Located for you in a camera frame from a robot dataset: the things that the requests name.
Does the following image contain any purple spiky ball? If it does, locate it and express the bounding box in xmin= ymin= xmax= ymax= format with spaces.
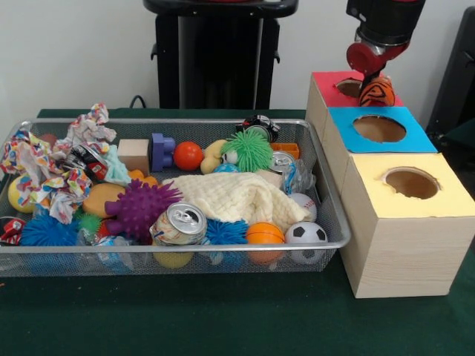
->
xmin=106 ymin=178 xmax=184 ymax=240

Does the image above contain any small orange basketball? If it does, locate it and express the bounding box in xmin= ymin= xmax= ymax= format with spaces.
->
xmin=246 ymin=222 xmax=286 ymax=265

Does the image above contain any green fuzzy toy with eyes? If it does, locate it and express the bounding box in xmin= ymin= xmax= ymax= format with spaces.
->
xmin=220 ymin=130 xmax=275 ymax=173

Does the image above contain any black chair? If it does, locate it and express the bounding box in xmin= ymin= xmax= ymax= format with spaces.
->
xmin=427 ymin=6 xmax=475 ymax=149

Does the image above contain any wooden box with three holes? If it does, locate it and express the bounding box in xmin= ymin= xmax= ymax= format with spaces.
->
xmin=306 ymin=70 xmax=475 ymax=298

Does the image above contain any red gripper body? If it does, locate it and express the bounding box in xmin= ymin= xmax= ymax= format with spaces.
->
xmin=347 ymin=40 xmax=410 ymax=77

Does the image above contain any black cable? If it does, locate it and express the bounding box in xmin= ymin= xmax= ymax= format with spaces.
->
xmin=130 ymin=94 xmax=158 ymax=110

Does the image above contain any colourful patterned cloth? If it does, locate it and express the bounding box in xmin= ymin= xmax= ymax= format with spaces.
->
xmin=0 ymin=104 xmax=119 ymax=223

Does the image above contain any small soccer ball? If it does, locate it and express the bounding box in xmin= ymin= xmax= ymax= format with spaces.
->
xmin=286 ymin=220 xmax=330 ymax=266

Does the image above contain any clear mesh bin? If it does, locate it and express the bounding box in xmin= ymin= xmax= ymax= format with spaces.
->
xmin=0 ymin=119 xmax=353 ymax=278

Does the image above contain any crushed silver can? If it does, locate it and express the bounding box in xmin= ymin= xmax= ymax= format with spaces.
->
xmin=151 ymin=202 xmax=209 ymax=247

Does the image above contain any blue spiky ball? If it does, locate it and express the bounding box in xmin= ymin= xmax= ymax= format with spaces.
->
xmin=20 ymin=211 xmax=82 ymax=248

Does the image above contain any small red ball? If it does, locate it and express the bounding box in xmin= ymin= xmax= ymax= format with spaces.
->
xmin=174 ymin=141 xmax=205 ymax=171

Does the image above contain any cream knitted cloth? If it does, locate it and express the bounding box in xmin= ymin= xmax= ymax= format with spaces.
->
xmin=165 ymin=172 xmax=312 ymax=228

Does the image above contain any orange striped tiger toy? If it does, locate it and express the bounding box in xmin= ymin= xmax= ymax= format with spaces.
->
xmin=359 ymin=76 xmax=396 ymax=108

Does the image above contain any plain wooden cube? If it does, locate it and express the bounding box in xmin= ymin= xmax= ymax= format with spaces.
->
xmin=119 ymin=139 xmax=151 ymax=175

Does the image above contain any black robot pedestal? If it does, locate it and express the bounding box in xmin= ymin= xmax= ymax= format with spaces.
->
xmin=143 ymin=0 xmax=301 ymax=111

